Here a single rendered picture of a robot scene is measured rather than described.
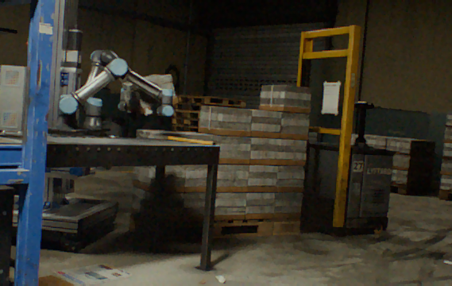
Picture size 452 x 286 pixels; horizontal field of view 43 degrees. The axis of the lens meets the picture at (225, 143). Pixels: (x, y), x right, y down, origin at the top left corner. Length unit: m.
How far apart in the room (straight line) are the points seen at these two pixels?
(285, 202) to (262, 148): 0.54
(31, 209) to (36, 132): 0.34
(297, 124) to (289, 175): 0.45
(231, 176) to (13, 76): 1.82
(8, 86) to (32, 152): 1.83
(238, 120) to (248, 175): 0.46
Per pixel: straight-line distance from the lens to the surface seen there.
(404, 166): 8.96
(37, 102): 2.63
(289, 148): 4.96
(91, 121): 4.54
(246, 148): 4.72
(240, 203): 4.75
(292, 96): 4.95
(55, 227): 4.07
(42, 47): 2.64
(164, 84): 4.38
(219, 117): 4.60
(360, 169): 5.29
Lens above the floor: 1.02
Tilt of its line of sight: 3 degrees down
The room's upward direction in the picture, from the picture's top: 4 degrees clockwise
